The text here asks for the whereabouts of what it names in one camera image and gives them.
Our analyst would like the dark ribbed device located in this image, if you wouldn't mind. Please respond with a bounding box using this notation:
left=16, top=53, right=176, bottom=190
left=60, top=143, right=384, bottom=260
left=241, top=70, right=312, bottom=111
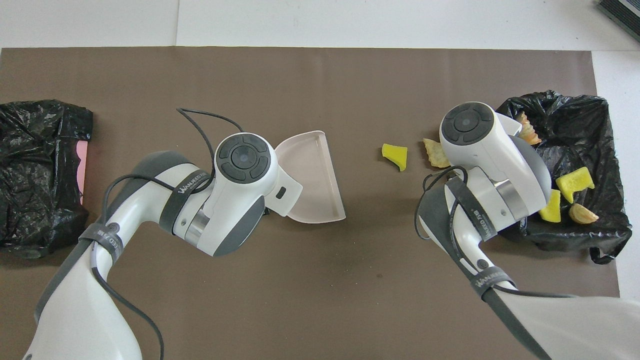
left=597, top=0, right=640, bottom=43

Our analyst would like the notched yellow sponge piece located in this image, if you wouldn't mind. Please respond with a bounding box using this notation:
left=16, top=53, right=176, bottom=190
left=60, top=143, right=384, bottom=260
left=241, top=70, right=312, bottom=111
left=556, top=166, right=596, bottom=204

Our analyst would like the small pale beige foam chunk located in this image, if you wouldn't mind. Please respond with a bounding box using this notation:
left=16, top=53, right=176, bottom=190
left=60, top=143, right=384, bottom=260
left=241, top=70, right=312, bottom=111
left=423, top=138, right=451, bottom=169

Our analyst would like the pink trash bin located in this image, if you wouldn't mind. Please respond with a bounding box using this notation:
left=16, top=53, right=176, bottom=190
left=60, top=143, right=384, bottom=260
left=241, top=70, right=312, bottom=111
left=75, top=141, right=89, bottom=206

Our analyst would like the brown paper table mat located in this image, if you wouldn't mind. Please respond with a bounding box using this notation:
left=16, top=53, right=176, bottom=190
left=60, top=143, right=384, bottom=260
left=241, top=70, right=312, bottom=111
left=0, top=47, right=627, bottom=360

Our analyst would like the black plastic trash bag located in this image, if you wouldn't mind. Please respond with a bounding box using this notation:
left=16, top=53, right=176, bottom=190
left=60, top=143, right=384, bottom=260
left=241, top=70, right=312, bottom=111
left=495, top=90, right=633, bottom=265
left=0, top=99, right=94, bottom=260

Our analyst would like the pale pink plastic dustpan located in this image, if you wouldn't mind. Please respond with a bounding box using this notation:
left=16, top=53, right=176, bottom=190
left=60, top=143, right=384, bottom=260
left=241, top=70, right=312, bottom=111
left=274, top=130, right=347, bottom=224

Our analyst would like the green and yellow sponge piece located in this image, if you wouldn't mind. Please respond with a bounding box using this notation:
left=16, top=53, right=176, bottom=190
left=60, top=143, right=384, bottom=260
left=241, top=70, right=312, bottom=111
left=538, top=189, right=562, bottom=223

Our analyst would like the large pale beige foam chunk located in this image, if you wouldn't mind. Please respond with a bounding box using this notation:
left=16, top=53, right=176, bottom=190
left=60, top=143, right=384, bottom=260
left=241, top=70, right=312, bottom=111
left=569, top=203, right=600, bottom=225

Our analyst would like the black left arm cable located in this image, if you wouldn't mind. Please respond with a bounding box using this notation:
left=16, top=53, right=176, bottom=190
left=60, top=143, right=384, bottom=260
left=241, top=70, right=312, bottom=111
left=90, top=107, right=246, bottom=360

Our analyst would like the tan striped foam chunk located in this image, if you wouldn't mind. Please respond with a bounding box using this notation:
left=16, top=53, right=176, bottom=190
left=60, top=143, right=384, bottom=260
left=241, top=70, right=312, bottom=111
left=517, top=112, right=542, bottom=146

